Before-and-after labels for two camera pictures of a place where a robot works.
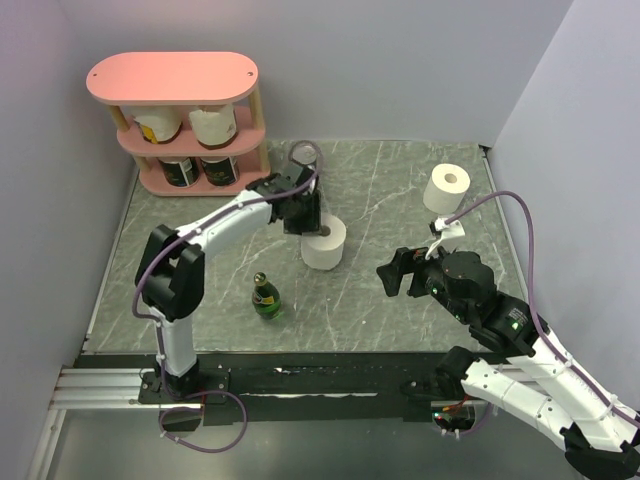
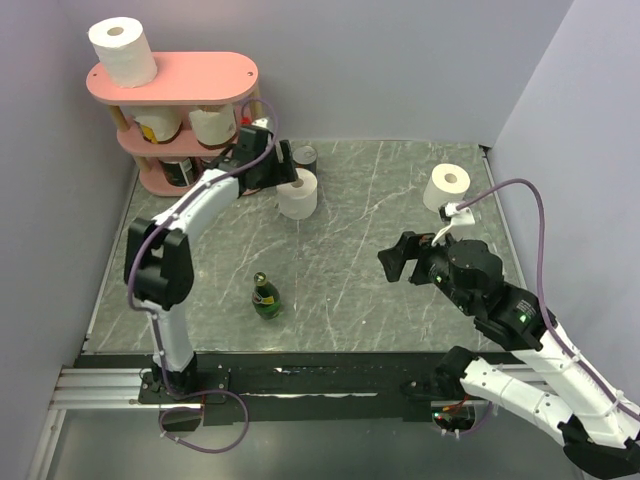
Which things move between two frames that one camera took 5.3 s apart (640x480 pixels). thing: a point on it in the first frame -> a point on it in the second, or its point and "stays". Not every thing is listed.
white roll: (323, 250) -> (125, 51)
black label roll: (181, 171) stays
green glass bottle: (266, 299) stays
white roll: (446, 188) stays
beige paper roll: (213, 128) stays
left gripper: (311, 220) -> (283, 172)
